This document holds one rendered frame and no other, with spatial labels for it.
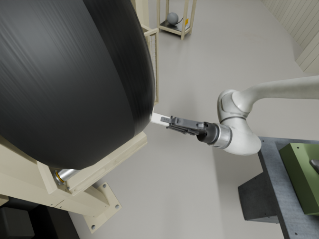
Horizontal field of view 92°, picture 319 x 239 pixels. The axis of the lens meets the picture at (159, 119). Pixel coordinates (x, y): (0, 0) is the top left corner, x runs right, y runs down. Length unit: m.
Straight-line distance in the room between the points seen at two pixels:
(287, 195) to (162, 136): 1.11
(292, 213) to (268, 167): 0.21
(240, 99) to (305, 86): 0.21
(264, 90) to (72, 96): 0.55
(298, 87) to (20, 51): 0.58
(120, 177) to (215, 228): 0.87
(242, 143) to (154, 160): 1.06
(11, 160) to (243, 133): 0.74
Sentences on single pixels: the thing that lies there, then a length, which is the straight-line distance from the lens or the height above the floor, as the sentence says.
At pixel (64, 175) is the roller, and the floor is 0.92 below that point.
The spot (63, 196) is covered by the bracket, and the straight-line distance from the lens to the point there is 0.66.
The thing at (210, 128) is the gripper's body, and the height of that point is 1.00.
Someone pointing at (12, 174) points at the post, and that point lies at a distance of 0.67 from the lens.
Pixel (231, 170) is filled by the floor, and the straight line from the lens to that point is 1.67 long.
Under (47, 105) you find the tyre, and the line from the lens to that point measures 0.27.
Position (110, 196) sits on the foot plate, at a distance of 1.52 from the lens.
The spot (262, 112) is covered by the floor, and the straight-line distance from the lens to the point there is 2.24.
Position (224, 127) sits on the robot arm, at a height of 0.99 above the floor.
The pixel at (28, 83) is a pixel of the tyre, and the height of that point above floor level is 1.32.
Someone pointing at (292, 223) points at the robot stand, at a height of 0.65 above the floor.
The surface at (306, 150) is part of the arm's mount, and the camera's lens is 1.07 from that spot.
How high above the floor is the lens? 1.45
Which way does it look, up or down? 54 degrees down
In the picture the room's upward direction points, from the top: straight up
